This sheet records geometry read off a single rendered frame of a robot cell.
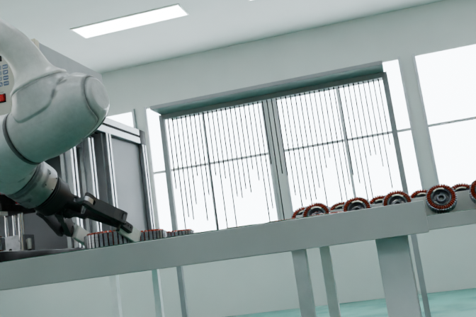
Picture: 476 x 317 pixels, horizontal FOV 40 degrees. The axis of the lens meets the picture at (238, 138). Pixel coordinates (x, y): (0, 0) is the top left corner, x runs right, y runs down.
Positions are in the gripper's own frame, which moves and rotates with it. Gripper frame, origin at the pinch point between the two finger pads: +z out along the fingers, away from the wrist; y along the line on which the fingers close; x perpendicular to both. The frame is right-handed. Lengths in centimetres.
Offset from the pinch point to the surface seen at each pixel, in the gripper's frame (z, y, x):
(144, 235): 11.2, -1.8, 6.7
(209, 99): 212, -166, 250
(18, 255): -12.1, -11.4, -8.3
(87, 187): 8.5, -22.8, 21.9
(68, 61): -3, -33, 59
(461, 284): 599, -85, 257
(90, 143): 3.6, -21.0, 31.9
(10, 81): -15, -36, 43
